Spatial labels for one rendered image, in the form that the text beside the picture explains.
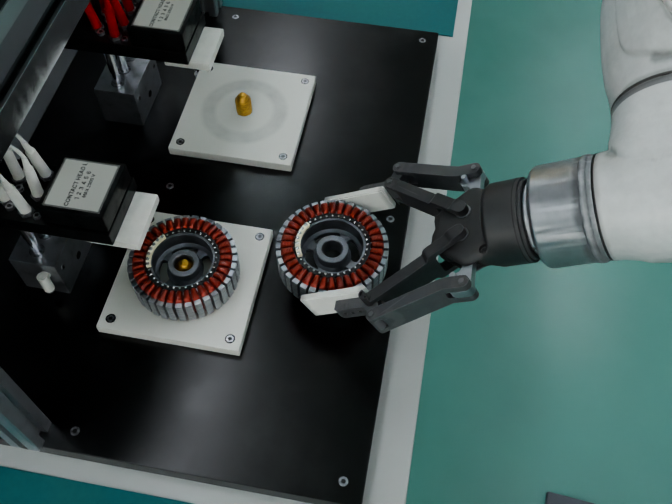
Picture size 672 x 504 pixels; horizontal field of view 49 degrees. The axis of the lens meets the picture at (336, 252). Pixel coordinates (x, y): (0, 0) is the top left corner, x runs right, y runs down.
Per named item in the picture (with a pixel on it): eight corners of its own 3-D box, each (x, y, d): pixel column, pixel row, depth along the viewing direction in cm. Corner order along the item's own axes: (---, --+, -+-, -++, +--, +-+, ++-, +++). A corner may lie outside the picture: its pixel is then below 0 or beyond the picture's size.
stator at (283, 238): (394, 226, 79) (396, 205, 75) (378, 319, 73) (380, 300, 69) (290, 211, 80) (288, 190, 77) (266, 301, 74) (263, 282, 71)
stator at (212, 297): (256, 247, 81) (252, 227, 78) (216, 335, 75) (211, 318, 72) (161, 221, 83) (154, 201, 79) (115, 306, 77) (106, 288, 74)
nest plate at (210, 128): (316, 82, 96) (316, 75, 95) (291, 172, 88) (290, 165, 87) (204, 67, 97) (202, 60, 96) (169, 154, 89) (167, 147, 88)
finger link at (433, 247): (474, 244, 68) (482, 253, 67) (376, 314, 70) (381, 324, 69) (458, 220, 66) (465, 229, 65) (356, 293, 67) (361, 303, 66)
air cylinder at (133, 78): (162, 83, 96) (154, 50, 91) (144, 126, 92) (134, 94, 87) (125, 78, 96) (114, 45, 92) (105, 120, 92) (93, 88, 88)
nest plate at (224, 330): (273, 235, 83) (272, 229, 82) (239, 356, 75) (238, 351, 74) (145, 215, 85) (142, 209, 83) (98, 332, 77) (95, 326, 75)
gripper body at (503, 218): (548, 282, 64) (449, 294, 69) (551, 205, 69) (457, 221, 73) (519, 234, 59) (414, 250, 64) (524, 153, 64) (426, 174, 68)
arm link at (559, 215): (616, 196, 67) (550, 208, 70) (590, 129, 60) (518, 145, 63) (619, 282, 62) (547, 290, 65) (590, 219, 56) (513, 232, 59)
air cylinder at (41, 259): (96, 236, 83) (82, 207, 78) (71, 294, 79) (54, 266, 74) (53, 229, 83) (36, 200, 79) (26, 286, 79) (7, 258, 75)
